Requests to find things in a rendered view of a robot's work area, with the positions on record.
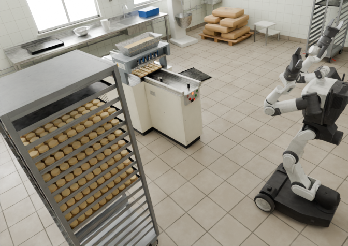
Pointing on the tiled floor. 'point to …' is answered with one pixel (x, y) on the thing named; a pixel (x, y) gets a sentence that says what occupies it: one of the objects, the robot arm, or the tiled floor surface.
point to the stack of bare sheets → (194, 73)
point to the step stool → (266, 30)
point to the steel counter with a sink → (132, 18)
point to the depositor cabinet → (133, 102)
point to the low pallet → (227, 38)
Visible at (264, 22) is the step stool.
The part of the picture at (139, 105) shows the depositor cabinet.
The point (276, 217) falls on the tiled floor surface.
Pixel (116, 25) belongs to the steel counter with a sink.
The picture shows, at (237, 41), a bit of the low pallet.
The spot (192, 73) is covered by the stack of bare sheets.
